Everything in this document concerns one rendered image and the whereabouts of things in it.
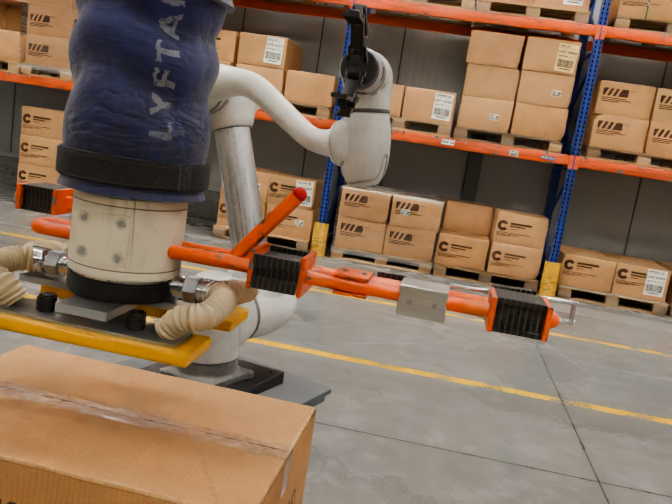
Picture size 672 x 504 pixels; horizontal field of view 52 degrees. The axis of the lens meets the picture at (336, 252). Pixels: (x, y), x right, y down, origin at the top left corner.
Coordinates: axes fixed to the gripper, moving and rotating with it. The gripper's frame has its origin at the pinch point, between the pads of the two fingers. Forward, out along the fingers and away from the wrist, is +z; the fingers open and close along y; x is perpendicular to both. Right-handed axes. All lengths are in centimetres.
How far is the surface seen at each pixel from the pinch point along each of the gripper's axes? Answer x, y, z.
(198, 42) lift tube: 16.9, 3.7, 25.1
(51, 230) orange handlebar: 37, 34, 25
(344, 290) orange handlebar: -9.0, 35.4, 24.5
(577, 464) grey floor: -109, 158, -222
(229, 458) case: 4, 63, 28
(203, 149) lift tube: 15.4, 18.6, 22.5
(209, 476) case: 5, 63, 34
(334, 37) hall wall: 159, -113, -815
